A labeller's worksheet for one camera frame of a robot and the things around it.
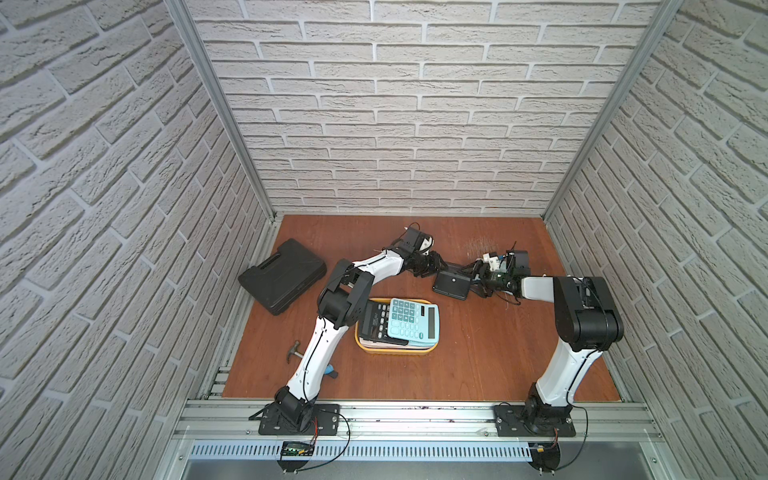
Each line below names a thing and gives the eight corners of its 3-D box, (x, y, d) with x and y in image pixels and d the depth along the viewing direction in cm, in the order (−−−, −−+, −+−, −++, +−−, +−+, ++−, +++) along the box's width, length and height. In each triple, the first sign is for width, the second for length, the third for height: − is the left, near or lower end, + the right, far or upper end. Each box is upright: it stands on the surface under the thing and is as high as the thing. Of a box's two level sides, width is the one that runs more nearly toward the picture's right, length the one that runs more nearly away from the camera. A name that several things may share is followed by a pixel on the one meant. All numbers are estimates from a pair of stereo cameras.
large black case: (240, 287, 99) (234, 280, 95) (294, 245, 111) (291, 236, 108) (276, 319, 92) (271, 312, 88) (330, 270, 104) (327, 262, 100)
